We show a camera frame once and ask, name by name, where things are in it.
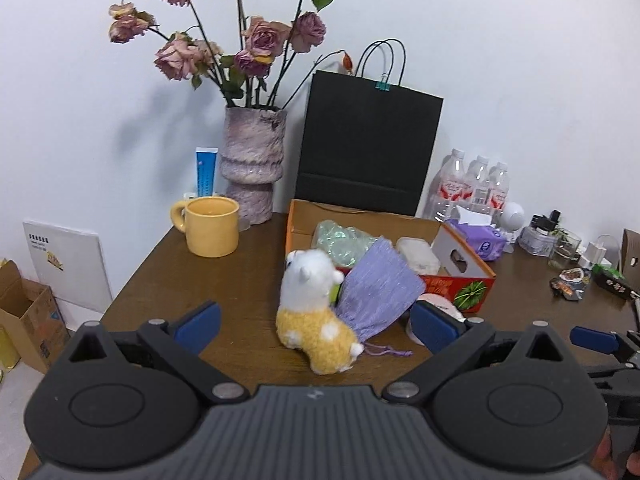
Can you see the white flat board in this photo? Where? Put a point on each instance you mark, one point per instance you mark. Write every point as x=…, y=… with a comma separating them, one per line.
x=67, y=265

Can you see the clear green bubble wrap bag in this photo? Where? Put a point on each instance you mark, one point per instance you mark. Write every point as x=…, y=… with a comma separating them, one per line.
x=342, y=242

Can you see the yellow ceramic mug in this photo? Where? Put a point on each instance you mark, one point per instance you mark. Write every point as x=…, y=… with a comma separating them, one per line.
x=212, y=227

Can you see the brown cardboard piece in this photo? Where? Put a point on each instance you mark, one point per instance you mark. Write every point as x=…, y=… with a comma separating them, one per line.
x=631, y=255

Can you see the white round speaker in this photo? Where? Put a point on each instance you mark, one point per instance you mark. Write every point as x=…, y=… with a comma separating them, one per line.
x=512, y=217

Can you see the white charger plug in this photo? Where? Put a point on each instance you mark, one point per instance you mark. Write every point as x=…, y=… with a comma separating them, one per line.
x=595, y=252

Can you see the purple tissue pack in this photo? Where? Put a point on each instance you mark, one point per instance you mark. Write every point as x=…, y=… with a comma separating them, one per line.
x=480, y=240

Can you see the white and yellow plush alpaca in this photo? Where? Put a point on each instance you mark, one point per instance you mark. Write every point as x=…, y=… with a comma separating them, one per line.
x=312, y=332

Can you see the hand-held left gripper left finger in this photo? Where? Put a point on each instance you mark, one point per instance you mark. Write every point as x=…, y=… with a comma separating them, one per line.
x=200, y=326

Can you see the black paper bag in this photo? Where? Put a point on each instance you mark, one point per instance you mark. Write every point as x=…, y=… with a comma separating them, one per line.
x=370, y=145

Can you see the pink round compact case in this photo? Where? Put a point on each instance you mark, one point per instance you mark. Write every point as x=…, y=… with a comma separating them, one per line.
x=442, y=303

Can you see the glass jar with black top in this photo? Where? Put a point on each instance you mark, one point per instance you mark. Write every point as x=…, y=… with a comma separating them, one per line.
x=537, y=240

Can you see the red and orange cardboard box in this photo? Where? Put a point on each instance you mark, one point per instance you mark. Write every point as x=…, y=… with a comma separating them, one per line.
x=450, y=287

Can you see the dried pink rose bouquet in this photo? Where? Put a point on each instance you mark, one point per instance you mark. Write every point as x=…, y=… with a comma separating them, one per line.
x=262, y=40

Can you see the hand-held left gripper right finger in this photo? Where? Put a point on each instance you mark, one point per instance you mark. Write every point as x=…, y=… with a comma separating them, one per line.
x=434, y=327

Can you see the white plastic container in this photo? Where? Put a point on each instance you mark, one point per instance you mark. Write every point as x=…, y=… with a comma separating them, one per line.
x=417, y=255

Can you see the teal binder clip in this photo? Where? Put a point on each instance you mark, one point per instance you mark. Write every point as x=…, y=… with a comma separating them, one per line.
x=383, y=83

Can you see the person's right hand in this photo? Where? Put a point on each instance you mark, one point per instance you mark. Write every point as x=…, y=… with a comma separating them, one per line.
x=601, y=452

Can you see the brown cardboard floor box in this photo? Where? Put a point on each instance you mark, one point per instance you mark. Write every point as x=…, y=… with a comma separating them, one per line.
x=35, y=320

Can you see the clear water bottle red label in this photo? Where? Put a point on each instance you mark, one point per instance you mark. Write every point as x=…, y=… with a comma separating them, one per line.
x=500, y=190
x=478, y=187
x=447, y=190

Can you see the small printed snack packet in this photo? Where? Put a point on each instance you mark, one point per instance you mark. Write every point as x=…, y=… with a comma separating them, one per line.
x=570, y=282

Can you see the blue and white tube box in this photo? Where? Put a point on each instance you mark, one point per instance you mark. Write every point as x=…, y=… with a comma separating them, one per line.
x=206, y=172

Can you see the dark green packet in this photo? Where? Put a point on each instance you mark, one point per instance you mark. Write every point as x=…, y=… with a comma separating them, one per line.
x=615, y=280

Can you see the purple textured vase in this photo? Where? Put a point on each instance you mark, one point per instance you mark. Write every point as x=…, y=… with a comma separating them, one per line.
x=252, y=160

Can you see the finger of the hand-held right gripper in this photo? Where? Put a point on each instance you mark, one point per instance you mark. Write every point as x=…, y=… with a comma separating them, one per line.
x=595, y=340

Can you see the glass cup with plant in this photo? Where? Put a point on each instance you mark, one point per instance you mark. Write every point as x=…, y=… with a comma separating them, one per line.
x=565, y=252

